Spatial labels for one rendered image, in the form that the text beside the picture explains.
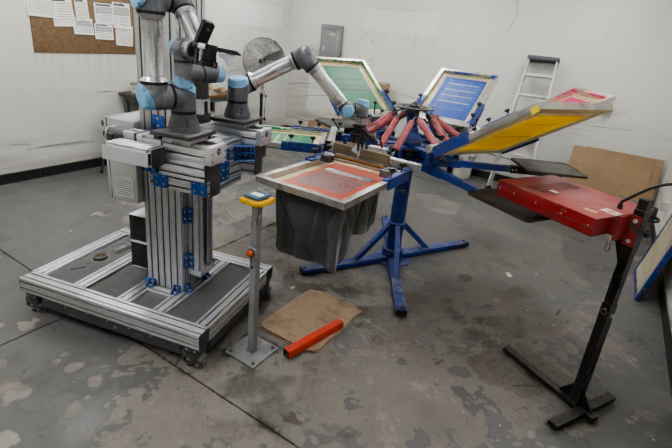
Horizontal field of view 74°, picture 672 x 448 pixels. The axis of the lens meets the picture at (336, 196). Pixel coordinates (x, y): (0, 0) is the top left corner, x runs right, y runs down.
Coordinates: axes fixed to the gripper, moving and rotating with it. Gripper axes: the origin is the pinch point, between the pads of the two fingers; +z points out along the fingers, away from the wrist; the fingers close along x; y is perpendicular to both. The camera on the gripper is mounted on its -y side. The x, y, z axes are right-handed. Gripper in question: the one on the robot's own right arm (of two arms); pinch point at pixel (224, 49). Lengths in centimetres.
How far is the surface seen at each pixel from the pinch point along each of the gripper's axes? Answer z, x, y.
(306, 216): -21, -78, 77
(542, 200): 77, -140, 40
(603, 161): 12, -552, 33
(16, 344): -112, 36, 174
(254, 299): -25, -54, 125
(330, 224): -6, -81, 77
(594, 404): 124, -172, 141
